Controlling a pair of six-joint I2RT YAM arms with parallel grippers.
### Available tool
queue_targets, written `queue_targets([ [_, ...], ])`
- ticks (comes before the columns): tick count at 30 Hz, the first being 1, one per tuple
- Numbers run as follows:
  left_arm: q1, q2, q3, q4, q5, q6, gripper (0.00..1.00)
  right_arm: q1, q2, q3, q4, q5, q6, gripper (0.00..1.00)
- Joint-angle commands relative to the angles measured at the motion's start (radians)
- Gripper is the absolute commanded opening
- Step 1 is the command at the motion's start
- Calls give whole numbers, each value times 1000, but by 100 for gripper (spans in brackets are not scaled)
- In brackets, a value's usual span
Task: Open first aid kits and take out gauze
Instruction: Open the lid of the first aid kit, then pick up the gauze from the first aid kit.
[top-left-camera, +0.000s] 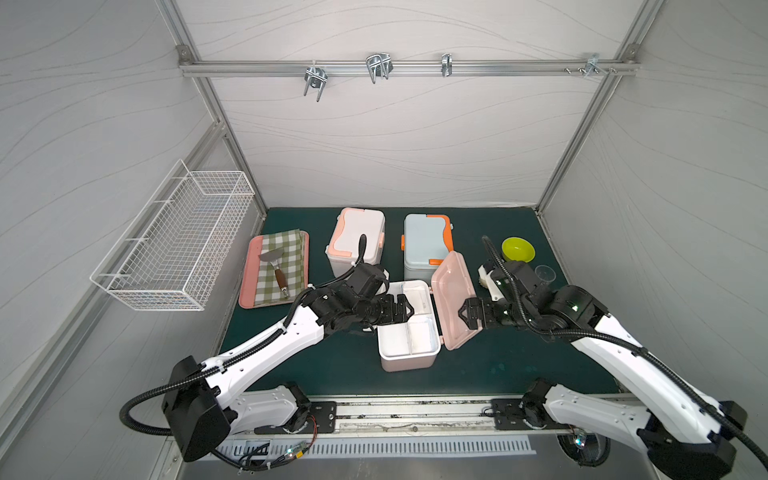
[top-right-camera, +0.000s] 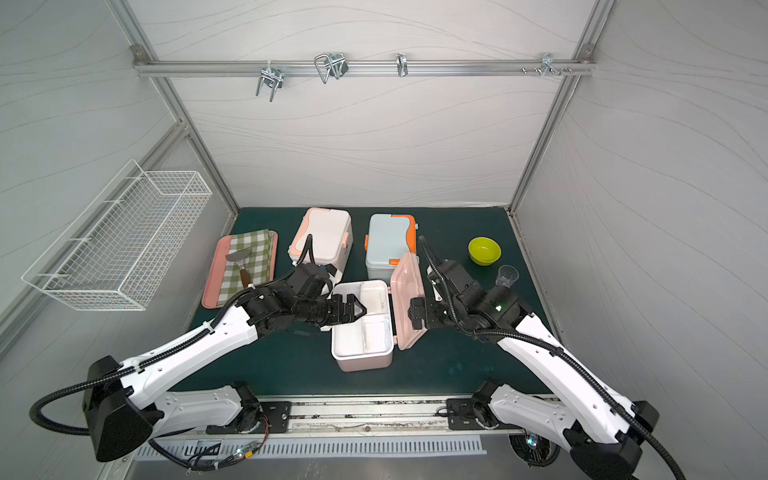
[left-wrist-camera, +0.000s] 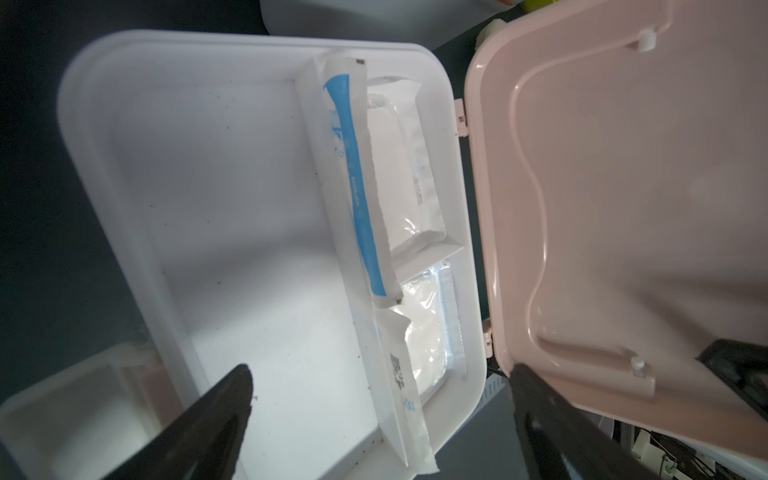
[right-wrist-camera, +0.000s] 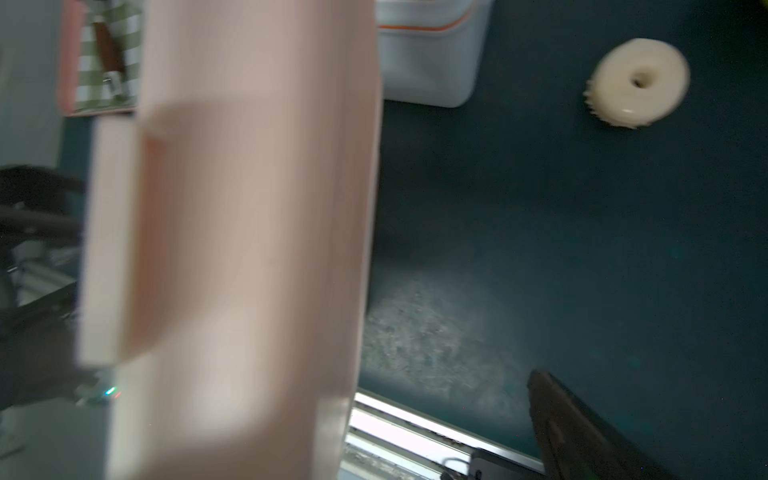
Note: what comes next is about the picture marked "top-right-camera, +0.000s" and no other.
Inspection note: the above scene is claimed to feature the white kit tray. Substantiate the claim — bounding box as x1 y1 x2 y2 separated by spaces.
331 280 394 361

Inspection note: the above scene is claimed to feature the pink first aid kit box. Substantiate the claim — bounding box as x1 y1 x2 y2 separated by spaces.
331 253 427 372

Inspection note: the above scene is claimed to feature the white peach first aid kit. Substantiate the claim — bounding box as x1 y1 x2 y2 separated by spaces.
288 207 353 275

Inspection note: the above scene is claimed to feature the blue orange first aid kit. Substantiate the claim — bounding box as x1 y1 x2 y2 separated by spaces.
365 213 418 283

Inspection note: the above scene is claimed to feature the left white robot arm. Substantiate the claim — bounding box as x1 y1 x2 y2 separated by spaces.
29 263 367 462

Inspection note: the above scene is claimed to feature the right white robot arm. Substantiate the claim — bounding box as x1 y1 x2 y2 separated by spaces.
392 260 685 479

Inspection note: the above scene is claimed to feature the metal hook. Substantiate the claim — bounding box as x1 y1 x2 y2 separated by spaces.
255 64 284 102
520 53 573 77
313 52 349 84
395 53 408 78

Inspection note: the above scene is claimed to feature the green checkered cloth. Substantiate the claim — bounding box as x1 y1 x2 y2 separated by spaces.
217 228 275 306

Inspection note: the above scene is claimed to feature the green bowl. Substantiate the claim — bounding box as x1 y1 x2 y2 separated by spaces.
468 237 502 266

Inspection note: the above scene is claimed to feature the clear plastic cup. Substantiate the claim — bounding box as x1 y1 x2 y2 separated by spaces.
495 265 520 289

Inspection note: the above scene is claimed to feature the pink tray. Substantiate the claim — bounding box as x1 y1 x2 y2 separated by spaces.
201 230 280 310

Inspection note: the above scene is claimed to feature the aluminium crossbar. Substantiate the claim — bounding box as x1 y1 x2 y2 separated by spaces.
134 57 597 78

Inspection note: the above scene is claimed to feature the spatula with wooden handle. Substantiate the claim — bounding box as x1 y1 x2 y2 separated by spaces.
226 248 252 288

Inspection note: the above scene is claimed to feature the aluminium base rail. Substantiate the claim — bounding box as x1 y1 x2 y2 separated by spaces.
161 393 614 443

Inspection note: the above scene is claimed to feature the white wire basket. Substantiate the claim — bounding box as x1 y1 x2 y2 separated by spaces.
21 160 212 312

